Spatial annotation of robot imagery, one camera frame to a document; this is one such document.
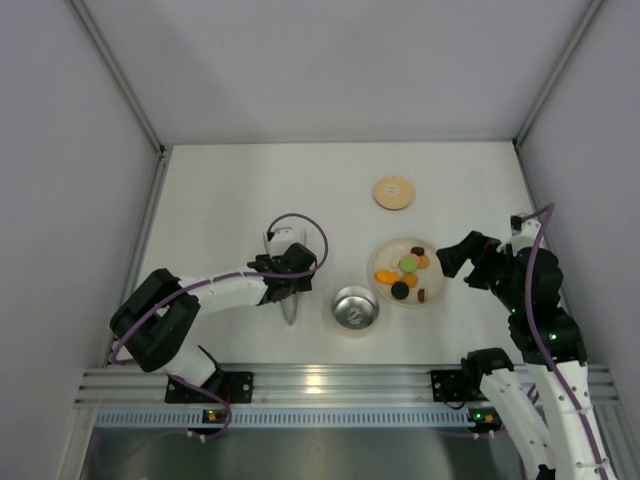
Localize metal tongs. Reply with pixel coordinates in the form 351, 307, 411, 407
281, 227, 307, 326

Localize green round food piece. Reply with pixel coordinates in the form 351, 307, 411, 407
399, 255, 419, 273

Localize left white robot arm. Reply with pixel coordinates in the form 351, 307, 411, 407
109, 242, 318, 391

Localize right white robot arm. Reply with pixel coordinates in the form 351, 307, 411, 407
436, 227, 616, 479

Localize round metal lunch box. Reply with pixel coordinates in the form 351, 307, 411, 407
331, 286, 380, 336

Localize cream plate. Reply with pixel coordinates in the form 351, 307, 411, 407
369, 237, 446, 307

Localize orange round food piece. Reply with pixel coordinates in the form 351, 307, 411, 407
418, 255, 430, 269

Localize orange carrot slice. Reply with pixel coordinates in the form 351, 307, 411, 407
375, 270, 400, 285
401, 273, 418, 288

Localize black round food piece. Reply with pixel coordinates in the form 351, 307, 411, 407
391, 281, 410, 300

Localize beige round lid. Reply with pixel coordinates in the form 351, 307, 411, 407
373, 176, 416, 211

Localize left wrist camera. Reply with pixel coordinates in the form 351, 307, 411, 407
263, 227, 296, 256

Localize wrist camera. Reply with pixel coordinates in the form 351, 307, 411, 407
507, 215, 541, 253
263, 227, 296, 256

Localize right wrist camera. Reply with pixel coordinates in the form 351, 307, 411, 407
507, 215, 541, 253

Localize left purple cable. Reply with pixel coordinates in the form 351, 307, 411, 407
109, 213, 330, 441

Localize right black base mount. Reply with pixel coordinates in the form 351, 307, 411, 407
429, 369, 473, 403

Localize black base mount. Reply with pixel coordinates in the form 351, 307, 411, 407
165, 371, 254, 404
429, 369, 473, 403

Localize aluminium rail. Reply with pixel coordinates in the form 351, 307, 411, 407
74, 363, 619, 404

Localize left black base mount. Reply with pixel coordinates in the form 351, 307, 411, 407
165, 371, 254, 404

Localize slotted cable duct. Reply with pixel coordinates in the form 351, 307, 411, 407
94, 407, 498, 429

